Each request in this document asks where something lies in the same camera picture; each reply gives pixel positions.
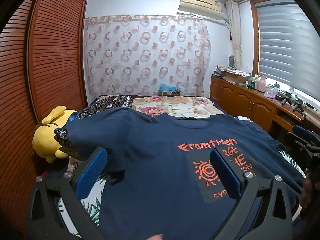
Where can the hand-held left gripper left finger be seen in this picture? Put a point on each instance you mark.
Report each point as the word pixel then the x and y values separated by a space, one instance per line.
pixel 91 172

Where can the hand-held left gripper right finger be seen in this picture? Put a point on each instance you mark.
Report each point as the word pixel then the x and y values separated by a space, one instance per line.
pixel 226 175

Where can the navy t-shirt with orange print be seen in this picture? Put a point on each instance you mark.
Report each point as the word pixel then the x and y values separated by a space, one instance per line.
pixel 155 167

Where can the person's right hand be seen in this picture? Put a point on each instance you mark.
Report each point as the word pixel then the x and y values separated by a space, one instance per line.
pixel 308 192

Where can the palm leaf bed sheet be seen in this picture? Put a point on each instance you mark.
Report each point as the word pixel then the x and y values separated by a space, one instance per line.
pixel 92 205

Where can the black small device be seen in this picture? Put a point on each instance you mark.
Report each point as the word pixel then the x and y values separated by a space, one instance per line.
pixel 298 103
pixel 287 98

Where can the black patterned cloth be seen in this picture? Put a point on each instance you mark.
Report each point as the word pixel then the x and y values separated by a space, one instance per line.
pixel 63 137

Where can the yellow plush toy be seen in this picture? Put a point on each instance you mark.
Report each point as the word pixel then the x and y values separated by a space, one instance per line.
pixel 46 140

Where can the pink bottle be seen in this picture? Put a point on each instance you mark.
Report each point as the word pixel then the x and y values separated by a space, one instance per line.
pixel 262 83

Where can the folded patterned blankets stack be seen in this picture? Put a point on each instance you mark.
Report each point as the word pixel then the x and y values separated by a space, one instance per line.
pixel 110 103

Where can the wooden sideboard cabinet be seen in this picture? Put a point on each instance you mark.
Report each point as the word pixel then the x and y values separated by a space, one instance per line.
pixel 240 100

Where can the floral blanket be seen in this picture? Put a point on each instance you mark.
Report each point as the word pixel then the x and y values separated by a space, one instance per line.
pixel 175 107

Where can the cardboard box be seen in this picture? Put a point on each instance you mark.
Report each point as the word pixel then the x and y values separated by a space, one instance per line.
pixel 233 77

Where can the floral cloth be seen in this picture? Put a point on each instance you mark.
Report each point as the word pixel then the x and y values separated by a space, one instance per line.
pixel 232 68

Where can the blue box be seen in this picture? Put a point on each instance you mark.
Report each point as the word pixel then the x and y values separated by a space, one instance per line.
pixel 168 88

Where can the small round heater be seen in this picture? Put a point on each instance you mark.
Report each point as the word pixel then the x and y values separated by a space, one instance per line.
pixel 232 61

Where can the wooden louvered wardrobe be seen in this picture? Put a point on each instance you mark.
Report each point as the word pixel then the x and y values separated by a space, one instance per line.
pixel 57 55

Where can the cream window drape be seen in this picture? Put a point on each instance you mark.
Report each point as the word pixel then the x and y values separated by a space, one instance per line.
pixel 236 35

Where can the wall air conditioner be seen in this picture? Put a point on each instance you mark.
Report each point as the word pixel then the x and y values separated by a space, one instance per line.
pixel 200 5

